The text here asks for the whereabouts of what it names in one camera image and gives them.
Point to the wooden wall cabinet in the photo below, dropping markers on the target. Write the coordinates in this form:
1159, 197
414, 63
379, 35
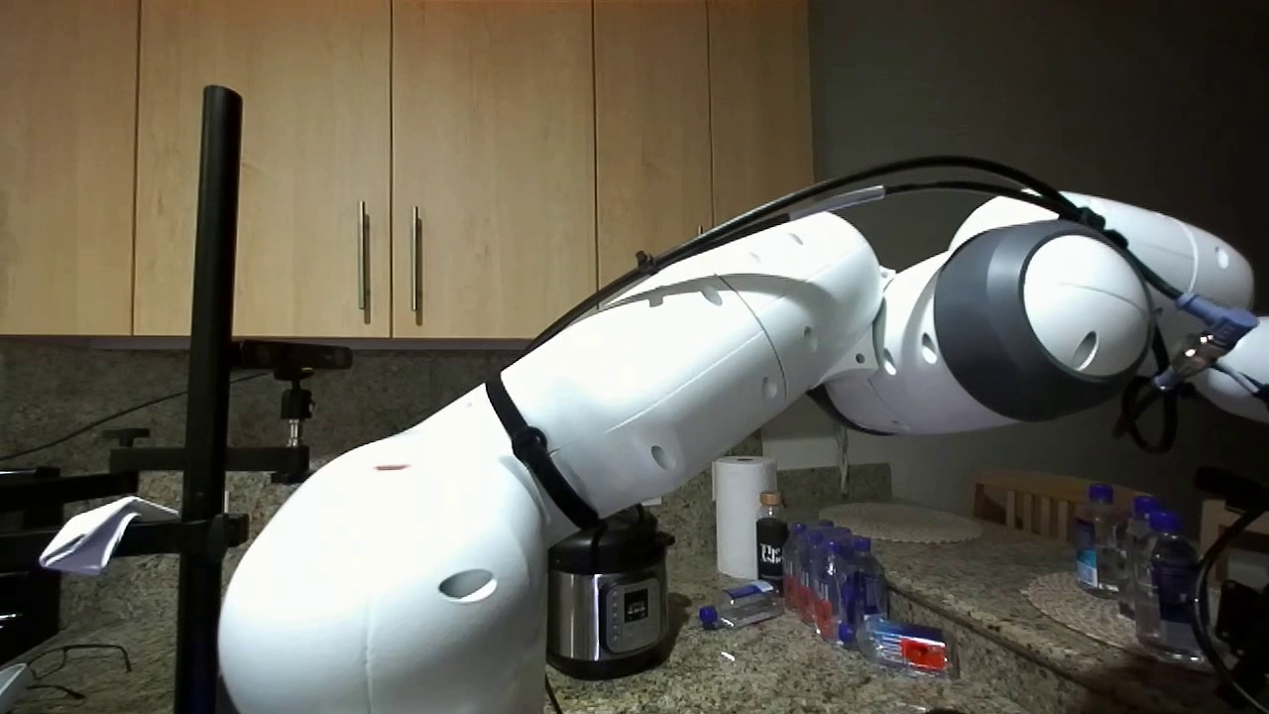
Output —
412, 167

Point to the water bottle blue cap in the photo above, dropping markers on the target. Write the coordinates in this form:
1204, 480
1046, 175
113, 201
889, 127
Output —
1169, 598

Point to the wooden chair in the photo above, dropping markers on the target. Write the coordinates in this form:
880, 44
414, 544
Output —
1030, 503

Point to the white crumpled paper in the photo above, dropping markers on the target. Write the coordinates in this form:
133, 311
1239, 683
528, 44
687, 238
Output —
85, 544

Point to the steel pressure cooker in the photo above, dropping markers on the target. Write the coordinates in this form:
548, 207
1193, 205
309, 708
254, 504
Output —
607, 598

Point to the white paper towel roll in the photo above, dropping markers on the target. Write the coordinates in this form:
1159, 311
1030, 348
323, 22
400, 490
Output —
740, 486

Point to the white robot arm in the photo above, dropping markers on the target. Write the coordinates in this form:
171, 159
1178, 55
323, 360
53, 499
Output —
412, 578

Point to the black camera stand pole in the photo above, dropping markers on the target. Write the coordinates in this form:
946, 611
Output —
209, 402

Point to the red white packet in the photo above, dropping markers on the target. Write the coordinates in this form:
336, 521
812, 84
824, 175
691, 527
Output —
909, 647

